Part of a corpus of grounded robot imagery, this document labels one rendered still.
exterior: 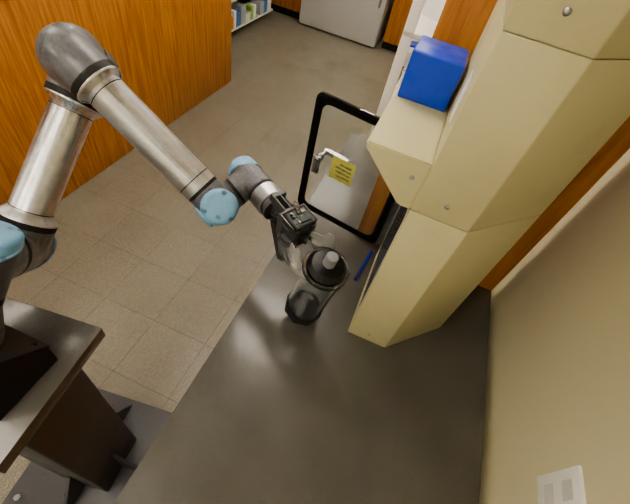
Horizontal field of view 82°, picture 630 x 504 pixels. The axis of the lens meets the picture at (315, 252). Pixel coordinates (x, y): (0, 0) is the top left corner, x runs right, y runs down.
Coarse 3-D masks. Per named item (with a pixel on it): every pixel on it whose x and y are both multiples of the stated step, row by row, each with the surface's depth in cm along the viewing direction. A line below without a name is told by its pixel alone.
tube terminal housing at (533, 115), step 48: (480, 48) 61; (528, 48) 44; (480, 96) 50; (528, 96) 47; (576, 96) 47; (624, 96) 51; (480, 144) 54; (528, 144) 51; (576, 144) 56; (432, 192) 62; (480, 192) 59; (528, 192) 62; (432, 240) 69; (480, 240) 70; (384, 288) 83; (432, 288) 80; (384, 336) 97
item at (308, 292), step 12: (336, 252) 83; (348, 264) 82; (348, 276) 80; (300, 288) 84; (312, 288) 80; (324, 288) 77; (336, 288) 78; (288, 300) 95; (300, 300) 87; (312, 300) 84; (324, 300) 84; (300, 312) 90; (312, 312) 89
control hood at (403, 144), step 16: (384, 112) 68; (400, 112) 69; (416, 112) 70; (432, 112) 71; (384, 128) 64; (400, 128) 65; (416, 128) 66; (432, 128) 67; (368, 144) 60; (384, 144) 60; (400, 144) 61; (416, 144) 62; (432, 144) 63; (384, 160) 61; (400, 160) 60; (416, 160) 60; (432, 160) 60; (384, 176) 63; (400, 176) 62; (416, 176) 61; (400, 192) 64; (416, 192) 63
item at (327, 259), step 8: (312, 256) 79; (320, 256) 79; (328, 256) 76; (336, 256) 77; (312, 264) 78; (320, 264) 78; (328, 264) 77; (336, 264) 79; (344, 264) 80; (312, 272) 77; (320, 272) 77; (328, 272) 78; (336, 272) 78; (344, 272) 79; (320, 280) 77; (328, 280) 77; (336, 280) 78
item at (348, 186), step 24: (336, 120) 97; (360, 120) 94; (336, 144) 102; (360, 144) 98; (336, 168) 107; (360, 168) 103; (312, 192) 118; (336, 192) 113; (360, 192) 108; (384, 192) 104; (336, 216) 119; (360, 216) 114
